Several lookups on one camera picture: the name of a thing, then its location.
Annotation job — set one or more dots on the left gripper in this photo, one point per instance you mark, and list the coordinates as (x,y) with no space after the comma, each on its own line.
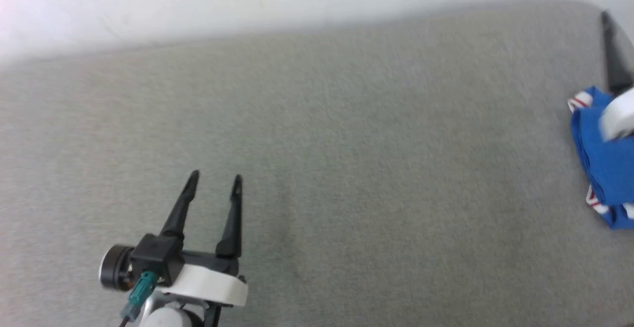
(213,280)

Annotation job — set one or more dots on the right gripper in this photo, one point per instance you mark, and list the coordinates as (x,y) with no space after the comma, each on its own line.
(619,114)

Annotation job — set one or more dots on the blue sweatshirt with white lettering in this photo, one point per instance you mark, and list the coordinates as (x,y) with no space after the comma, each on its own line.
(609,168)

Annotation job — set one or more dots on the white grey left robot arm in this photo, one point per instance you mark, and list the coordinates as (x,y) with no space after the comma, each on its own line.
(168,317)

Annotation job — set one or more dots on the grey fabric sofa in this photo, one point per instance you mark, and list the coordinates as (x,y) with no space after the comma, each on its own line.
(346,168)

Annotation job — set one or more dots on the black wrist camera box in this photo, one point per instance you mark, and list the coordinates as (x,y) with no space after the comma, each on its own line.
(153,257)

